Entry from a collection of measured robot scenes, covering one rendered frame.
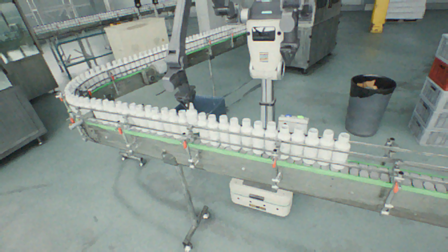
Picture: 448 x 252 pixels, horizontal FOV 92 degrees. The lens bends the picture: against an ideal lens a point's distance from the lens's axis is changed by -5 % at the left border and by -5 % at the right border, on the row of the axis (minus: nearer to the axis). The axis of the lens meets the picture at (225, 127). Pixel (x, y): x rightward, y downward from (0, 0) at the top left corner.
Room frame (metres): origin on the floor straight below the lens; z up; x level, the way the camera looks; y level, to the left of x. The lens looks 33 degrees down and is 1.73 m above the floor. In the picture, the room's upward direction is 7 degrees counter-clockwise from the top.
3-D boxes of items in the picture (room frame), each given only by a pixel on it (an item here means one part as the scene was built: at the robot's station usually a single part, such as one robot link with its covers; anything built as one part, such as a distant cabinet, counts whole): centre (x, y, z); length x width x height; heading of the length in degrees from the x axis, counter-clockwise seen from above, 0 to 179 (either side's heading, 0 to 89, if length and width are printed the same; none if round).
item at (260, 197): (1.48, -0.33, 0.24); 0.68 x 0.53 x 0.41; 153
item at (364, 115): (2.20, -1.68, 0.32); 0.45 x 0.45 x 0.64
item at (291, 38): (0.95, -0.31, 1.51); 0.10 x 0.07 x 0.07; 152
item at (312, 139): (0.74, -0.36, 1.08); 0.06 x 0.06 x 0.17
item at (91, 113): (1.33, 0.93, 0.96); 0.23 x 0.10 x 0.27; 152
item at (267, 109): (1.49, -0.34, 0.74); 0.11 x 0.11 x 0.40; 63
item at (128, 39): (5.22, 1.62, 0.59); 1.10 x 0.62 x 1.18; 134
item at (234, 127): (0.91, -0.04, 1.08); 0.06 x 0.06 x 0.17
